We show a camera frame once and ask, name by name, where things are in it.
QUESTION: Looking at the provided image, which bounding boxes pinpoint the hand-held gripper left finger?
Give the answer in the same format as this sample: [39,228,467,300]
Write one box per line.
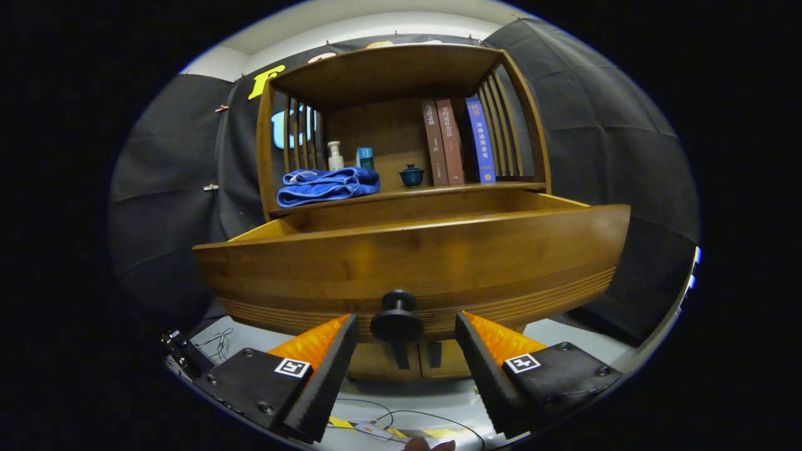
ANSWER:
[188,313,360,444]

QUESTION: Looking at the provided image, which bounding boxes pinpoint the black floor device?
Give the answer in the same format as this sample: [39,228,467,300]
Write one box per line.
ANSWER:
[162,330,217,380]

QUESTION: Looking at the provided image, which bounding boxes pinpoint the wooden drawer with black knob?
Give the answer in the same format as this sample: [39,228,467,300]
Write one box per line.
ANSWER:
[192,188,632,370]

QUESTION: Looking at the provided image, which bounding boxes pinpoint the black backdrop cloth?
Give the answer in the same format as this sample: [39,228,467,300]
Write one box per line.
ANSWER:
[107,18,700,348]

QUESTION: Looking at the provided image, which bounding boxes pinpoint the wooden cabinet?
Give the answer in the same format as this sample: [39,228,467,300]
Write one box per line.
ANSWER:
[256,43,553,381]

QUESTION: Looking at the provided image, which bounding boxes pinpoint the wooden countertop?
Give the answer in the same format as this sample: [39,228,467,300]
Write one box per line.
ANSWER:
[269,182,547,217]

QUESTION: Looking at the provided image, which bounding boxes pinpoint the dark brown book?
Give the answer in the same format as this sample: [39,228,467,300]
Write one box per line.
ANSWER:
[421,100,449,187]

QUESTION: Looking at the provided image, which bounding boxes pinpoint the black floor cable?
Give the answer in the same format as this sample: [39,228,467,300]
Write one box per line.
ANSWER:
[326,398,486,451]

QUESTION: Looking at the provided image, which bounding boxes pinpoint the blue book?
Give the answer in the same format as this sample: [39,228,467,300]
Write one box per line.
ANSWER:
[465,96,497,184]

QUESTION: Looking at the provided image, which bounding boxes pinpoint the white floor cable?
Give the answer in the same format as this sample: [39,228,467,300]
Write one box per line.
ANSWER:
[190,327,234,363]

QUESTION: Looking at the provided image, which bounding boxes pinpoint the yellow striped floor tape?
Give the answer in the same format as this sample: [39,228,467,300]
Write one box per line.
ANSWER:
[327,415,461,440]

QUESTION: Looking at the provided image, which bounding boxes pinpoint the folded blue towel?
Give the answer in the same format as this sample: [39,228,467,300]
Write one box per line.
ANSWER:
[276,167,381,209]

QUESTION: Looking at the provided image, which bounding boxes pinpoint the reddish brown book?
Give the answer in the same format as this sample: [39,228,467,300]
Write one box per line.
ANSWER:
[435,98,466,185]

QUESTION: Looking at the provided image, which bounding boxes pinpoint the wooden cabinet door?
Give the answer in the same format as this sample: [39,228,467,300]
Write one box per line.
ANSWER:
[346,341,422,381]
[421,341,472,380]

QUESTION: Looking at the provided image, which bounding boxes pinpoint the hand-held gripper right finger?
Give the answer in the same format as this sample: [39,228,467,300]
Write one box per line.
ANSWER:
[455,311,624,438]

